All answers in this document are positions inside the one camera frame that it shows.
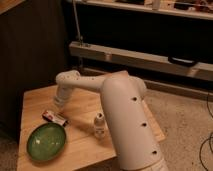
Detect black and white eraser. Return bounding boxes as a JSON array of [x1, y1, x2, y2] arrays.
[[42, 110, 68, 126]]

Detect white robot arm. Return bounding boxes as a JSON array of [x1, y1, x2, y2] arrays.
[[54, 70, 169, 171]]

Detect green glass bowl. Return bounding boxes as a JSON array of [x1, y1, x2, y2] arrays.
[[26, 123, 66, 162]]

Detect small white bottle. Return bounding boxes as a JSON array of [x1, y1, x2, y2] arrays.
[[94, 113, 105, 139]]

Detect thin metal pole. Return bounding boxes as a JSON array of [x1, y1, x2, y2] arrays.
[[72, 0, 83, 46]]

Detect white shelf board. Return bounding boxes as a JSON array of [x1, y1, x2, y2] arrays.
[[75, 0, 213, 21]]

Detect grey metal rail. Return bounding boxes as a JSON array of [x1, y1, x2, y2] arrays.
[[69, 41, 213, 81]]

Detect black handle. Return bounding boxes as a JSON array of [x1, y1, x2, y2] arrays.
[[168, 57, 198, 67]]

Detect black floor cable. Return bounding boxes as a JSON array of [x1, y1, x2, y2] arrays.
[[199, 96, 213, 171]]

